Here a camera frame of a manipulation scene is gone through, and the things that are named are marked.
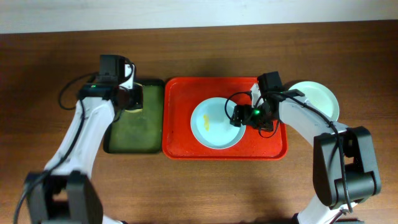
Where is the light green plate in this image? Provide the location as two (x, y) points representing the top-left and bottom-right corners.
(289, 81), (334, 121)

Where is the light blue plate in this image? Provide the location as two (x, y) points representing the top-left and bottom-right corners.
(190, 97), (246, 150)

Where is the green yellow sponge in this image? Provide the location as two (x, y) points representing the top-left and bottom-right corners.
(125, 108), (142, 113)

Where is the white plate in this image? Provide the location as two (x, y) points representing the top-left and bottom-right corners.
(330, 94), (340, 121)

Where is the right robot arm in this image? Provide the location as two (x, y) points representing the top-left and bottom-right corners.
(227, 90), (381, 223)

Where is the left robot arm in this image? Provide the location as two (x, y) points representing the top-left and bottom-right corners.
(21, 83), (143, 223)

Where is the dark green tray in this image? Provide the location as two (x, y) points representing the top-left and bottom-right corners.
(103, 79), (165, 154)

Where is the red tray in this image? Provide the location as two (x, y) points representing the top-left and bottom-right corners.
(162, 77), (288, 161)

